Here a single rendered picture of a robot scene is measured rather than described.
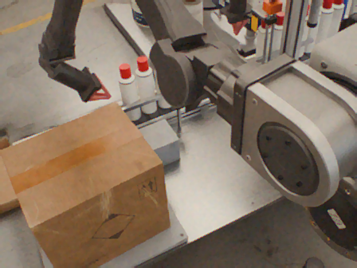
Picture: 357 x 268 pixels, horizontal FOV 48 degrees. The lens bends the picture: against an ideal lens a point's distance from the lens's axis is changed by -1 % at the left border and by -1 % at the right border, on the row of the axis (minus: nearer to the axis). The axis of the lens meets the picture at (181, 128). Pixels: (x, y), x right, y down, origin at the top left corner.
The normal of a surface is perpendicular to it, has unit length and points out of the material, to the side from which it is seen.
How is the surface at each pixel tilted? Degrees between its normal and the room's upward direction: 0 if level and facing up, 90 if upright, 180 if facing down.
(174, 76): 78
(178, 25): 29
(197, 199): 0
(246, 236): 0
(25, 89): 0
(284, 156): 90
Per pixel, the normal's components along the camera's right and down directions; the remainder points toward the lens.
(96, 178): -0.05, -0.69
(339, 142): 0.39, -0.07
